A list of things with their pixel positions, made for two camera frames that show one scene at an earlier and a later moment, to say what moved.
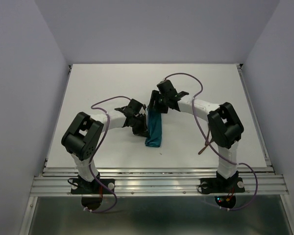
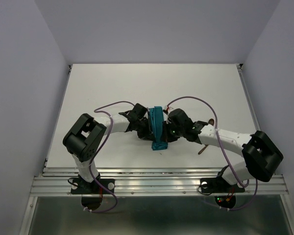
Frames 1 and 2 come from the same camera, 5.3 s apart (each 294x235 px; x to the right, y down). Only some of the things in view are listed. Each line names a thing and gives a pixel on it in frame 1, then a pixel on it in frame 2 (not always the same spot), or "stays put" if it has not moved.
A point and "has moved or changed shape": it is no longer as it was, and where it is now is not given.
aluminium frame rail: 158,181 stays put
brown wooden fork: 206,144 stays put
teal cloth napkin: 154,135 has moved or changed shape
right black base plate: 222,185 stays put
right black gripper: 154,96 to 166,124
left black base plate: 80,186 stays put
